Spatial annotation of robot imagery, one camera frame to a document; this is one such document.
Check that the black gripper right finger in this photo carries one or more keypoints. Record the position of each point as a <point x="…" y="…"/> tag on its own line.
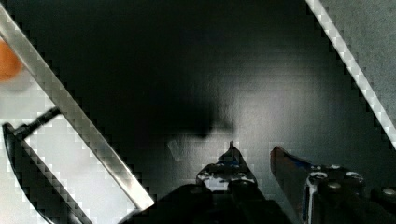
<point x="315" y="190"/>

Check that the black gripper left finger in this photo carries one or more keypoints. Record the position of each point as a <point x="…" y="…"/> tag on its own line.
<point x="230" y="167"/>

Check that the black toaster oven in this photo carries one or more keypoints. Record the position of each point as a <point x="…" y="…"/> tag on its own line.
<point x="170" y="83"/>

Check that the orange fruit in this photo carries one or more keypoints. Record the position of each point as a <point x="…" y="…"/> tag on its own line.
<point x="10" y="64"/>

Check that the black oven door handle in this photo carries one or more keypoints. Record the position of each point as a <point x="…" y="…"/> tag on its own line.
<point x="42" y="188"/>

